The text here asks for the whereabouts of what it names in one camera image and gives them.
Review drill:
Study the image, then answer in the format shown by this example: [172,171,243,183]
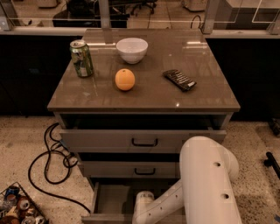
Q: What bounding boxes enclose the grey bottom drawer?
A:
[81,178,187,224]

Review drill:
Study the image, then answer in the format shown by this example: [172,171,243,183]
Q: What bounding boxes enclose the dark snack bar packet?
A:
[163,69,196,92]

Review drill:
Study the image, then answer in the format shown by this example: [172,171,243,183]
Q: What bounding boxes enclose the black office chair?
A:
[130,0,158,16]

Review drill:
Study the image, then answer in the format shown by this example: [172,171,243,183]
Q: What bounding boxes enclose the grey middle drawer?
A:
[79,152,179,179]

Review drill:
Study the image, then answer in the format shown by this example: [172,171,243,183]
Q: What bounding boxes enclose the grey drawer cabinet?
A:
[47,28,242,130]

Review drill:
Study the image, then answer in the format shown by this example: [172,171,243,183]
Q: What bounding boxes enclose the wire basket of cans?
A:
[0,182,49,224]

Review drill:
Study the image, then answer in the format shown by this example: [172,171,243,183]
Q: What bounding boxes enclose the grey drawer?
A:
[79,152,179,179]
[60,129,227,153]
[81,178,187,224]

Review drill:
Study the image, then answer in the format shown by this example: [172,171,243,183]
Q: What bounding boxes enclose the orange fruit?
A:
[115,68,136,91]

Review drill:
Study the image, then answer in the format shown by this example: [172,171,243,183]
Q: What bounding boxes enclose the green soda can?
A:
[70,39,94,78]

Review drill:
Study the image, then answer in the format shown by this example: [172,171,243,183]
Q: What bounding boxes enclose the black chair base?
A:
[263,151,280,179]

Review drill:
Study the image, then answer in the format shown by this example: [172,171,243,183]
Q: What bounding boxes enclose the grey top drawer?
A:
[60,129,227,153]

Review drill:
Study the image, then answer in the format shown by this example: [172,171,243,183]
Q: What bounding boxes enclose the white ceramic bowl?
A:
[116,38,149,64]

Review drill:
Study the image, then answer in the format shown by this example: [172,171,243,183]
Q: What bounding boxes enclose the black floor cable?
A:
[27,122,92,214]

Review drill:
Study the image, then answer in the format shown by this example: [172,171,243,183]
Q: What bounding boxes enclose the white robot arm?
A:
[132,136,242,224]

